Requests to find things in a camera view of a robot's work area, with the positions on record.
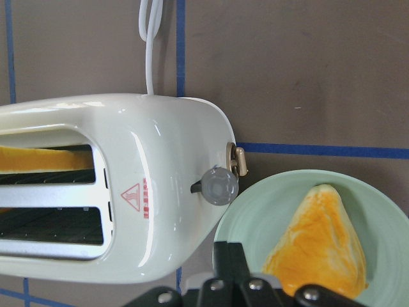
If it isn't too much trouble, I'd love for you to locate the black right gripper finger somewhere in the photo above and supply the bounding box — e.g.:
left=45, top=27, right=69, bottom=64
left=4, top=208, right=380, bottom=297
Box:
left=213, top=241, right=251, bottom=288

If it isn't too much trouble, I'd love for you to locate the white two-slot toaster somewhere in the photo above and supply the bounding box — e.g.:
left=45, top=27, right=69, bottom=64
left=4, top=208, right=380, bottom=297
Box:
left=1, top=93, right=238, bottom=284

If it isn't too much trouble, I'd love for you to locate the toast slice in toaster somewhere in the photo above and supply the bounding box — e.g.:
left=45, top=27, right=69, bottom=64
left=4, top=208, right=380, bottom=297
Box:
left=1, top=146, right=94, bottom=174

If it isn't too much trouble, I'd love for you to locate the light green plate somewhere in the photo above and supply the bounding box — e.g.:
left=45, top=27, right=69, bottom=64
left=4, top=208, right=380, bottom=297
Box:
left=215, top=169, right=408, bottom=306

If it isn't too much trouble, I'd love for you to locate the triangular orange bread piece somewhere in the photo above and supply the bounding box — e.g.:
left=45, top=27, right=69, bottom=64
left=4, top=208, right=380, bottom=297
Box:
left=261, top=184, right=367, bottom=299

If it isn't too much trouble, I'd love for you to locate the white toaster power cable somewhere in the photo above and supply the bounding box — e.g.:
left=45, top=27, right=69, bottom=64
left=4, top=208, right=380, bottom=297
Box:
left=139, top=0, right=163, bottom=96

